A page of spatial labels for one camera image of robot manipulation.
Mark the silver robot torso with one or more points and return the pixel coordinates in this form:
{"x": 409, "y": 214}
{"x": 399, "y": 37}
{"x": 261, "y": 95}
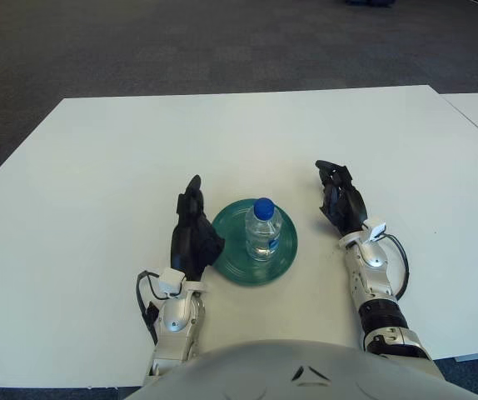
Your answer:
{"x": 264, "y": 375}

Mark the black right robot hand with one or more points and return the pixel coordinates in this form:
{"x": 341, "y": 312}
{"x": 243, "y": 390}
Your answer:
{"x": 347, "y": 204}

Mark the green round plate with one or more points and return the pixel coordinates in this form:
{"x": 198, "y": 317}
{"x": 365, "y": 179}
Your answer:
{"x": 289, "y": 241}

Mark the clear bottle blue cap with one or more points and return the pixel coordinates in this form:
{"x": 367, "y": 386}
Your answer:
{"x": 262, "y": 237}

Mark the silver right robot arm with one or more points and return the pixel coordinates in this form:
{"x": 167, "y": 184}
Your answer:
{"x": 372, "y": 283}

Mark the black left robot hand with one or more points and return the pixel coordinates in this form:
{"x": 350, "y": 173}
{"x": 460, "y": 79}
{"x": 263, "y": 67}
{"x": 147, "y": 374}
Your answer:
{"x": 191, "y": 246}

